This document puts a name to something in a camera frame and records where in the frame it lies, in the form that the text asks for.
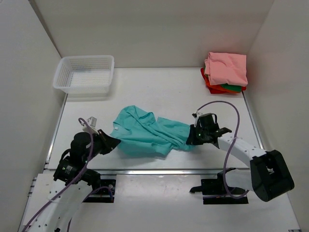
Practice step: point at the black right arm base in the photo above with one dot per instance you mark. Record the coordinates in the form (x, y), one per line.
(214, 193)

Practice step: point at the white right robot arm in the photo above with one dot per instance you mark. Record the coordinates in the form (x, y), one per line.
(267, 174)

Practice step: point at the green folded t shirt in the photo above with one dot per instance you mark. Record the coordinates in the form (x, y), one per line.
(232, 88)

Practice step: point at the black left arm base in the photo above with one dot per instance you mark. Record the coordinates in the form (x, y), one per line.
(103, 189)

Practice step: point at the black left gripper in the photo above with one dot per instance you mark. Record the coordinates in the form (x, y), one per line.
(110, 141)

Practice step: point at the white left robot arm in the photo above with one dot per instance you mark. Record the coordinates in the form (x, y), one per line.
(73, 182)

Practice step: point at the red folded t shirt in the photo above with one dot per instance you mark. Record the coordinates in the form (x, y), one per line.
(214, 89)

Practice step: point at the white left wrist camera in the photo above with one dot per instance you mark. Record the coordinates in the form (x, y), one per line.
(91, 122)

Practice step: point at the pink folded t shirt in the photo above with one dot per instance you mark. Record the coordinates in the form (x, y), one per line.
(226, 68)

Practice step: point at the teal t shirt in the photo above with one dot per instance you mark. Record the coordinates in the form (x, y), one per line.
(142, 134)

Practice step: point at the white plastic basket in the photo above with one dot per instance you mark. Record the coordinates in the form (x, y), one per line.
(84, 75)

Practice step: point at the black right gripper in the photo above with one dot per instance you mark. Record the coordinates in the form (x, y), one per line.
(191, 139)

